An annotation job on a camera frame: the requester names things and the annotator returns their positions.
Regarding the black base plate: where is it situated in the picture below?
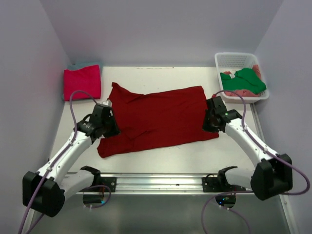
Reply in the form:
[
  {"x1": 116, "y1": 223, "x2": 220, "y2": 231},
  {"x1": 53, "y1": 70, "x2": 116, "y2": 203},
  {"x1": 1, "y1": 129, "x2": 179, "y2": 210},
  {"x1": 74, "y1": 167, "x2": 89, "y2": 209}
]
[
  {"x1": 201, "y1": 174, "x2": 246, "y2": 193},
  {"x1": 91, "y1": 176, "x2": 117, "y2": 193}
]

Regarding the white plastic basket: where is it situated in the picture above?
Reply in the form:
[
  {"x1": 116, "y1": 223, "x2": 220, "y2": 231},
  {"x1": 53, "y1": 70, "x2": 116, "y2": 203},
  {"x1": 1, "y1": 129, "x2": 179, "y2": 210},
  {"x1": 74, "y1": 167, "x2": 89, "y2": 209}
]
[{"x1": 214, "y1": 52, "x2": 269, "y2": 103}]

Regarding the green t shirt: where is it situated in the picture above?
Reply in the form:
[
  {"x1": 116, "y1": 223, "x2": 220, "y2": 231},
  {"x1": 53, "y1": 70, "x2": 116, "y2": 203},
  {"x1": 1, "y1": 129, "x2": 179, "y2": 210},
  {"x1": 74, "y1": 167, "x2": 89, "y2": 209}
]
[{"x1": 220, "y1": 68, "x2": 267, "y2": 95}]

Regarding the aluminium mounting rail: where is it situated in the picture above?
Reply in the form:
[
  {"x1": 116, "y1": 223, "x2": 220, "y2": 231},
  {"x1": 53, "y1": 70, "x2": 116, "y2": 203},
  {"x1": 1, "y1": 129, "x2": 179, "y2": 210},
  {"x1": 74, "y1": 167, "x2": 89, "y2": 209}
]
[{"x1": 63, "y1": 172, "x2": 288, "y2": 195}]

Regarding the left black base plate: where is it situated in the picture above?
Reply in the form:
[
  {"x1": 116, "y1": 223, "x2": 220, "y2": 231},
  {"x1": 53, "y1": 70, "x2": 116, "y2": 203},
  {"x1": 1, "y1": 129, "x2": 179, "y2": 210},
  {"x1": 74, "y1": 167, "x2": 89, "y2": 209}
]
[{"x1": 91, "y1": 176, "x2": 117, "y2": 193}]

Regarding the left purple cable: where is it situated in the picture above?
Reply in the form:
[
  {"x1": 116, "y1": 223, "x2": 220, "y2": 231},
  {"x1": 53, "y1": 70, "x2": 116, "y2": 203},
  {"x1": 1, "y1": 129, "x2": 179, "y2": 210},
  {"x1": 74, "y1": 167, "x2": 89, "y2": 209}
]
[{"x1": 17, "y1": 90, "x2": 98, "y2": 234}]

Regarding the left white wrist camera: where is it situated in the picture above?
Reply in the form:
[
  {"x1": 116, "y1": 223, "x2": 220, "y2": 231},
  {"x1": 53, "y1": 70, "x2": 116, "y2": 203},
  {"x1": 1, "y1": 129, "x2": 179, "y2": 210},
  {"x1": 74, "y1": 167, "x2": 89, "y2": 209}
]
[{"x1": 101, "y1": 99, "x2": 112, "y2": 108}]

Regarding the dark red t shirt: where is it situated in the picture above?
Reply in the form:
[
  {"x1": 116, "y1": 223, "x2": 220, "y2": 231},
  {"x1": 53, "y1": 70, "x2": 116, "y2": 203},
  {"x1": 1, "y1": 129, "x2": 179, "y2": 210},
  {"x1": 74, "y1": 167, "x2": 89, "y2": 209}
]
[{"x1": 97, "y1": 82, "x2": 219, "y2": 158}]

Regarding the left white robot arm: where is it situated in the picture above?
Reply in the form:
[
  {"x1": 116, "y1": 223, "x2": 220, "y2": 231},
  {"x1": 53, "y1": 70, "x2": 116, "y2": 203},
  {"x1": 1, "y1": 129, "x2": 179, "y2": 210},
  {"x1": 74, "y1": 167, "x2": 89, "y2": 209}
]
[{"x1": 22, "y1": 100, "x2": 120, "y2": 217}]

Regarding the folded pink t shirt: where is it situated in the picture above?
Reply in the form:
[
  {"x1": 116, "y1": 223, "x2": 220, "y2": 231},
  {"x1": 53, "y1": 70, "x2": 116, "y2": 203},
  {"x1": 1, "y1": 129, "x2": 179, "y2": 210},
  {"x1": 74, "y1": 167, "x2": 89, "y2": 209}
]
[{"x1": 63, "y1": 64, "x2": 102, "y2": 101}]

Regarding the salmon pink t shirt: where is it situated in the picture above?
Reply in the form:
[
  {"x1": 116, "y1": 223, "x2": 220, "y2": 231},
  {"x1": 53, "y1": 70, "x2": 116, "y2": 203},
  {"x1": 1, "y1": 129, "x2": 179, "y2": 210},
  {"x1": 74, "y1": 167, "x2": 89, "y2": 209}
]
[{"x1": 225, "y1": 64, "x2": 262, "y2": 98}]

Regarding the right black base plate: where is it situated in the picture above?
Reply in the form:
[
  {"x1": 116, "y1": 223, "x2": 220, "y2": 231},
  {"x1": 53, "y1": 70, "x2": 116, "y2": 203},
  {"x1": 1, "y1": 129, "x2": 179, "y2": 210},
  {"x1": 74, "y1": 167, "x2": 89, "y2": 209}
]
[{"x1": 201, "y1": 174, "x2": 246, "y2": 193}]

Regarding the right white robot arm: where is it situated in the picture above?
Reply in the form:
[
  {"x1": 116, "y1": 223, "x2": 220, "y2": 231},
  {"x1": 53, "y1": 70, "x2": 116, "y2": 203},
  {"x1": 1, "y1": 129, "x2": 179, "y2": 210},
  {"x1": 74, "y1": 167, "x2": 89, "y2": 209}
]
[{"x1": 202, "y1": 97, "x2": 293, "y2": 200}]

